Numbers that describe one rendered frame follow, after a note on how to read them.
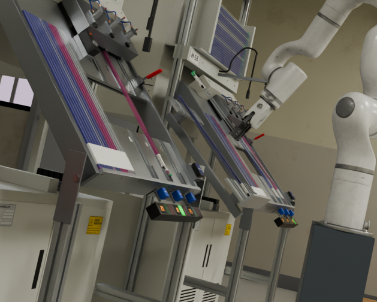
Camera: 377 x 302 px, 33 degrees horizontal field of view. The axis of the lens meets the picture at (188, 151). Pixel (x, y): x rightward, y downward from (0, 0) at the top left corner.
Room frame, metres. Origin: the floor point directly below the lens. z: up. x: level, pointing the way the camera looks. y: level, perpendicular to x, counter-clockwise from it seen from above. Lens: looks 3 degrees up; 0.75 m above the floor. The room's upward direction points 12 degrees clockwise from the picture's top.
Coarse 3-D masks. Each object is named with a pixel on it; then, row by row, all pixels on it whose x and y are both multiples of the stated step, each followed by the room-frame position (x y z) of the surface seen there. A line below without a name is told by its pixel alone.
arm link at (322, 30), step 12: (312, 24) 2.12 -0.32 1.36; (324, 24) 2.10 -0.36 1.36; (336, 24) 2.10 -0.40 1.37; (312, 36) 2.12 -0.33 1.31; (324, 36) 2.11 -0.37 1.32; (276, 48) 2.22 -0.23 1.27; (288, 48) 2.19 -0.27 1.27; (300, 48) 2.15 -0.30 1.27; (312, 48) 2.13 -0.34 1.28; (324, 48) 2.15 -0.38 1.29; (276, 60) 2.23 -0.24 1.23; (264, 72) 2.25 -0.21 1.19
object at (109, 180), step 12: (96, 180) 1.56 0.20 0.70; (108, 180) 1.60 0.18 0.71; (120, 180) 1.64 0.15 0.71; (132, 180) 1.69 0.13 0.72; (144, 180) 1.74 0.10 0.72; (156, 180) 1.80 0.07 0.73; (132, 192) 1.79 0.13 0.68; (144, 192) 1.84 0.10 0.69; (156, 192) 1.90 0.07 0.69; (180, 192) 2.03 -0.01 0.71; (192, 192) 2.10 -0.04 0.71
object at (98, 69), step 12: (24, 0) 1.75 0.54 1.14; (36, 0) 1.83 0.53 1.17; (48, 0) 1.92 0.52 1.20; (36, 12) 1.78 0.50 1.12; (48, 12) 1.86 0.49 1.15; (60, 12) 1.96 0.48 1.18; (60, 24) 1.90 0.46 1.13; (72, 36) 1.93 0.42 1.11; (84, 60) 1.90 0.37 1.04; (96, 60) 2.01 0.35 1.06; (96, 72) 1.94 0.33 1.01; (108, 72) 2.04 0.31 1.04; (120, 72) 2.16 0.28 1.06; (108, 84) 1.99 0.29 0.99; (132, 84) 2.19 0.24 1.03; (132, 96) 2.15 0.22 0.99
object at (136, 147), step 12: (120, 132) 1.83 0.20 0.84; (132, 132) 1.92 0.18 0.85; (132, 144) 1.86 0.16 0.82; (144, 144) 1.96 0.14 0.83; (156, 144) 2.06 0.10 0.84; (168, 144) 2.17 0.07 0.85; (132, 156) 1.81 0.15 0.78; (144, 156) 1.90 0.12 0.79; (168, 156) 2.10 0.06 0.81; (144, 168) 1.84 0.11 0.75; (156, 168) 1.93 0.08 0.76; (168, 168) 2.03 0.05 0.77; (180, 168) 2.14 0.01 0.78; (168, 180) 1.96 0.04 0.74; (180, 180) 2.06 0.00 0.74
